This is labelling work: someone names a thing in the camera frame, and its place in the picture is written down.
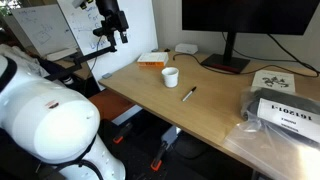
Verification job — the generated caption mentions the white label with printed numbers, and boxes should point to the white label with printed numbers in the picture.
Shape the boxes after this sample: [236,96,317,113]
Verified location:
[257,98,320,144]

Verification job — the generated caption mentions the large whiteboard with writing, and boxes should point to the large whiteboard with writing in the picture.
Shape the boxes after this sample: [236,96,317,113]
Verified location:
[56,0,159,91]

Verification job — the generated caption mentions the clear plastic bag black contents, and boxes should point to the clear plastic bag black contents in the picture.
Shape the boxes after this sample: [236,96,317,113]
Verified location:
[224,87,320,180]

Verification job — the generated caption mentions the black clamp orange tip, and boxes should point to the black clamp orange tip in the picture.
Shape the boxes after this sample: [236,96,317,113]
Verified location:
[150,141,168,172]
[112,122,133,145]

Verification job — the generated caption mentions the small whiteboard with drawing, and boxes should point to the small whiteboard with drawing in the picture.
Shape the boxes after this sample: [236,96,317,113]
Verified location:
[11,4,78,57]

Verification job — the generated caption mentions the long black cable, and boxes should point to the long black cable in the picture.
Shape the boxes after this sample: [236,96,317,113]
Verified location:
[172,53,320,79]

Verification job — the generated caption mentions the black device with red stripe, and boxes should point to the black device with red stripe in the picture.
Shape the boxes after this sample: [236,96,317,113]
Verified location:
[200,31,251,74]

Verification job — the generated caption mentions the black mounting bar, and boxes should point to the black mounting bar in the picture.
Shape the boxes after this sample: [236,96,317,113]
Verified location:
[43,45,118,82]

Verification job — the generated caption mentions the white power strip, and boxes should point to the white power strip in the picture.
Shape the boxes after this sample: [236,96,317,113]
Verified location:
[174,43,199,55]

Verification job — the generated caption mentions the orange and white box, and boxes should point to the orange and white box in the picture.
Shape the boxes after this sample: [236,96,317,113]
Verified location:
[136,52,170,68]

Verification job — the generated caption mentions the black monitor cable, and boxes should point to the black monitor cable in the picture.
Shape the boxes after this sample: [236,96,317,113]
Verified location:
[221,32,320,75]

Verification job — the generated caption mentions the black computer monitor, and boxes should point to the black computer monitor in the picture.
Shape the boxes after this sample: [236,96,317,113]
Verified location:
[181,0,320,36]

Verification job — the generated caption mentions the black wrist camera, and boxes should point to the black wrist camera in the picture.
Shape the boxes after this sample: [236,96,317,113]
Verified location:
[92,26,108,38]

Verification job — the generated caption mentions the black and grey marker pen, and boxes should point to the black and grey marker pen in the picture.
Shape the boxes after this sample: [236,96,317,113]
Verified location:
[181,86,198,103]

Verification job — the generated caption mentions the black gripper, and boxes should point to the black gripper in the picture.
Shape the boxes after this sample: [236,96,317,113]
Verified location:
[95,0,130,48]

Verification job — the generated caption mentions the white ceramic cup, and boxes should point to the white ceramic cup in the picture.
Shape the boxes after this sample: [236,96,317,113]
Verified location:
[161,66,180,89]

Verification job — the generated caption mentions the white crumpled cloth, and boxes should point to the white crumpled cloth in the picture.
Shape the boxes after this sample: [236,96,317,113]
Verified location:
[0,43,42,78]

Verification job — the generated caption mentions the printed paper booklet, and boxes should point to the printed paper booklet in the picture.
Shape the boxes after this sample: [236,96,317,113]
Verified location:
[251,69,297,94]

